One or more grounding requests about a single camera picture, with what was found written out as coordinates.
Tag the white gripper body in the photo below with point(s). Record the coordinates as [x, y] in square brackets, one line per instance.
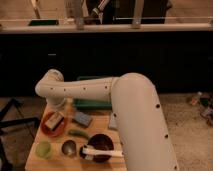
[57, 103]

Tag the whiteboard eraser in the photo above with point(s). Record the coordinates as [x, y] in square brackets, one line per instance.
[54, 120]

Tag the red bowl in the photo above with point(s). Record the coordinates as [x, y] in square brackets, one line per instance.
[59, 130]

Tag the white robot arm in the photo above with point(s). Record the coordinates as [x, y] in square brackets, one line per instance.
[140, 121]

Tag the dark brown bowl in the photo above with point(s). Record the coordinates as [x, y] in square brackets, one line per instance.
[101, 142]

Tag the green rectangular tray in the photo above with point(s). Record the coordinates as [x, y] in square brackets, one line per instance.
[91, 104]

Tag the grey blue sponge block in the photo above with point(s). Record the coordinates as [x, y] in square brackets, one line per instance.
[82, 118]

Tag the green chili pepper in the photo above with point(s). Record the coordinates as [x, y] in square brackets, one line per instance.
[78, 133]

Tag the black tripod stand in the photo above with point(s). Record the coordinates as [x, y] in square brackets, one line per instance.
[5, 165]

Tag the dark long counter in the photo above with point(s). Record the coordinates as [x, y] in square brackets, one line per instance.
[176, 57]

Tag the clutter items on floor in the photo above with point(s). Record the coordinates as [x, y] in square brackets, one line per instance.
[205, 102]

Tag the white handled brush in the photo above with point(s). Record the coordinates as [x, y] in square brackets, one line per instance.
[89, 153]

